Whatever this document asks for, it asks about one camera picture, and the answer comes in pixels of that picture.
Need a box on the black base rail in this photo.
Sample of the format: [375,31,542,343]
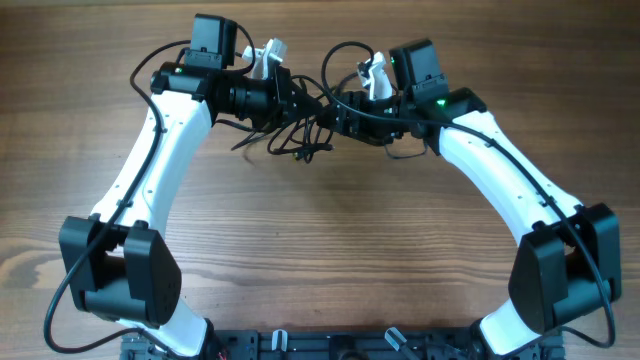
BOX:
[119,327,566,360]

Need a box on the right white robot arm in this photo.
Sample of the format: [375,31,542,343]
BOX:
[321,39,622,359]

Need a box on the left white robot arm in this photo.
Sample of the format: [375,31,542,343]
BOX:
[59,14,320,359]

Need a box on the black usb cable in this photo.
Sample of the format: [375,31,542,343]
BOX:
[230,74,361,165]

